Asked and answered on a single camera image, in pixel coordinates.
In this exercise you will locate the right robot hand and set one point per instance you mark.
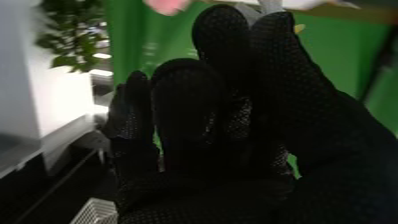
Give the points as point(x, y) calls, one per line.
point(250, 150)

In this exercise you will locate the green plant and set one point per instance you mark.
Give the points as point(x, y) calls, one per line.
point(74, 36)

